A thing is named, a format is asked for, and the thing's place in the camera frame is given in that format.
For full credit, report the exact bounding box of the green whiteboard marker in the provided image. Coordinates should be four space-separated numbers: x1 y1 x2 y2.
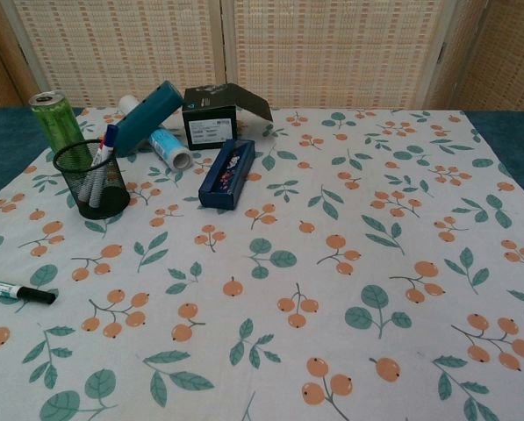
0 275 59 306

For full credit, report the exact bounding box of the black mesh pen holder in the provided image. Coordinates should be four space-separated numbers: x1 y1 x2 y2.
52 139 132 220

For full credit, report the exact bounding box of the white marker with blue cap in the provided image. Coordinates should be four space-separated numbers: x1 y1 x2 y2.
86 124 120 209

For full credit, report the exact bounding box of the dark blue open tray box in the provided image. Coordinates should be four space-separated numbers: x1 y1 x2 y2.
197 138 257 210

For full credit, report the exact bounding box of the fruit and leaf print tablecloth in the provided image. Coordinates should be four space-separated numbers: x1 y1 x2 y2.
0 106 524 421

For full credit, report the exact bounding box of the black cardboard box with flap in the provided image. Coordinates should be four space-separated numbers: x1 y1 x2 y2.
181 82 274 152

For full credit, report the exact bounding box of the white roll with blue print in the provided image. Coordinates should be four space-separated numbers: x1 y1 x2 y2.
118 95 196 172

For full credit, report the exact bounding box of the long teal box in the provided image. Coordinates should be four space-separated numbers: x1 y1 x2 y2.
114 80 185 158

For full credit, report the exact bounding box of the woven bamboo folding screen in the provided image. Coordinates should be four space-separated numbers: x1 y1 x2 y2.
0 0 524 116

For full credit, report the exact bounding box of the green drink can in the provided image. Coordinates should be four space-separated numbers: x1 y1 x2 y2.
28 90 94 167

